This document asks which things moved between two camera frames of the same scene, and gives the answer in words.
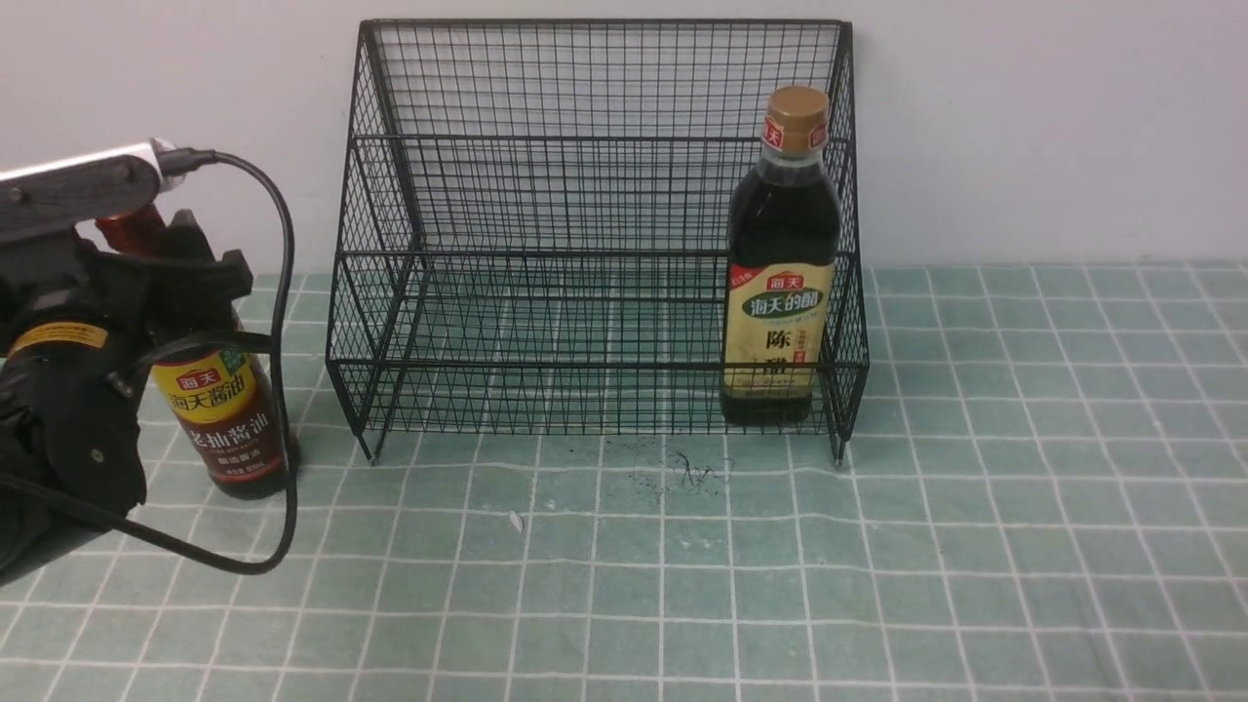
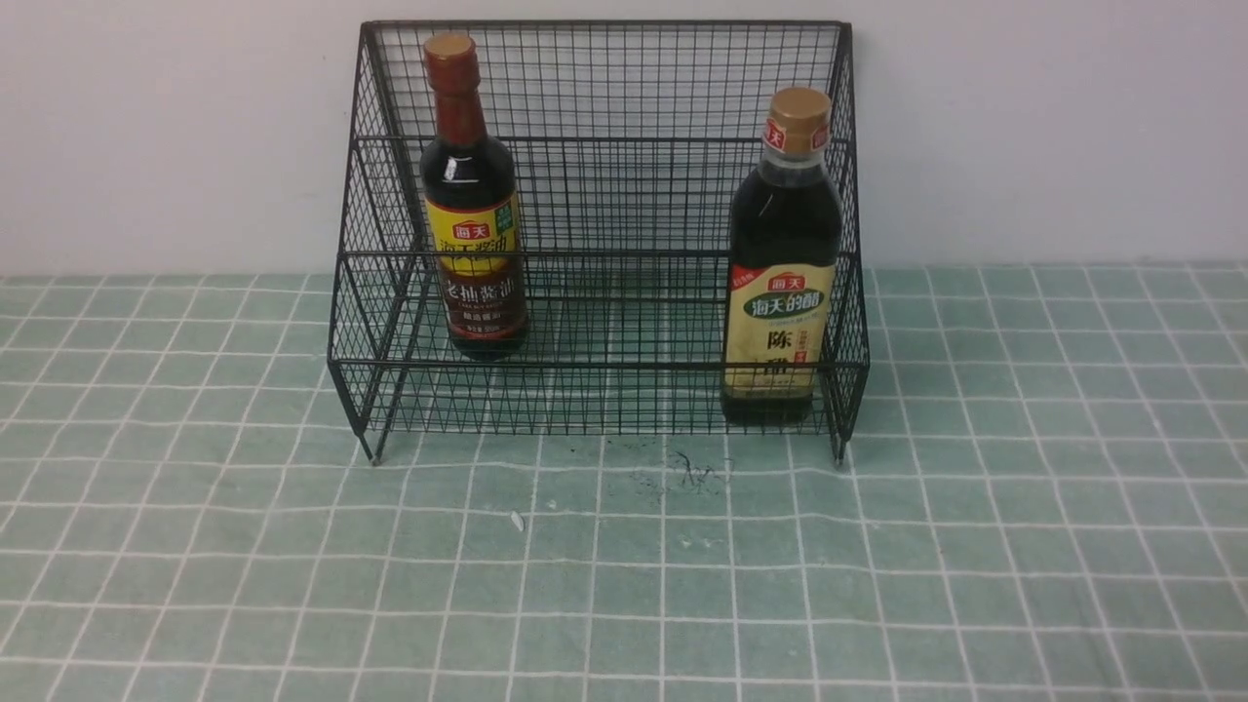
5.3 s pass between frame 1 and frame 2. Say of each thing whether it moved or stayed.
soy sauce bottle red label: moved
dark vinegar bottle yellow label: stayed
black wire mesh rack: stayed
